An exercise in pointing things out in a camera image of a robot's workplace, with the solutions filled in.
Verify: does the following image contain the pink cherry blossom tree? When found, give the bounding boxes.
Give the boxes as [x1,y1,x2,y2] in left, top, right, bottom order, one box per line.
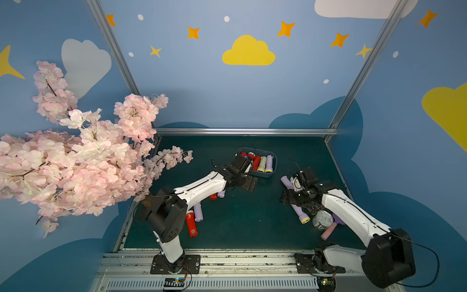
[1,62,193,234]

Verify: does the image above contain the purple flashlight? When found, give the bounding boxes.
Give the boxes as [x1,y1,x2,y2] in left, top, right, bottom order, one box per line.
[217,190,226,198]
[291,204,310,224]
[193,203,204,223]
[265,155,274,173]
[280,176,294,190]

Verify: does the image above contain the blue plastic storage box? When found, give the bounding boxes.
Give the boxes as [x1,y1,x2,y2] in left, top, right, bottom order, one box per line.
[236,147,277,178]

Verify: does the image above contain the left controller board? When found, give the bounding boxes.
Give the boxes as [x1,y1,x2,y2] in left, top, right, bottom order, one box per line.
[162,277,187,292]

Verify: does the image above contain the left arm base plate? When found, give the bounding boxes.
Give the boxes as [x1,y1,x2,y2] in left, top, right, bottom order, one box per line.
[150,254,201,274]

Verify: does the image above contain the purple pink-handled spatula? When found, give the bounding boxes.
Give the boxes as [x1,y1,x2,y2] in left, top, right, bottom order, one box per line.
[321,214,345,240]

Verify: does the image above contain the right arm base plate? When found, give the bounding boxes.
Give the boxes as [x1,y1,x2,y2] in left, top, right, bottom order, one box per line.
[294,252,346,274]

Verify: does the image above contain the pale green flashlight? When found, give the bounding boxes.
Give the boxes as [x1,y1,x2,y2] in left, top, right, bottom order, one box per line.
[257,156,267,172]

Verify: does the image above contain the controller board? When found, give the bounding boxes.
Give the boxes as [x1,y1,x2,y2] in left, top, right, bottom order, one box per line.
[317,277,336,292]
[162,277,187,292]

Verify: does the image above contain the aluminium rail base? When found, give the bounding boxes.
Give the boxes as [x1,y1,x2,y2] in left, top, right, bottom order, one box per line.
[89,249,406,292]

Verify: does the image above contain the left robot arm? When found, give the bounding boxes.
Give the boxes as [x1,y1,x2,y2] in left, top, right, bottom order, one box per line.
[139,155,257,269]

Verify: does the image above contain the right controller board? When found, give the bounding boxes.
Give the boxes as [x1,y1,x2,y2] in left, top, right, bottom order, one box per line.
[317,277,336,292]

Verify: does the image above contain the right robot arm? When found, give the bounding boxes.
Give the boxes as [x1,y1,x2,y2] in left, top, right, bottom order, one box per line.
[280,169,416,288]

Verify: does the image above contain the silver tin can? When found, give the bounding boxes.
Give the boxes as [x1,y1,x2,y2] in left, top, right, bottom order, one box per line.
[312,210,334,231]

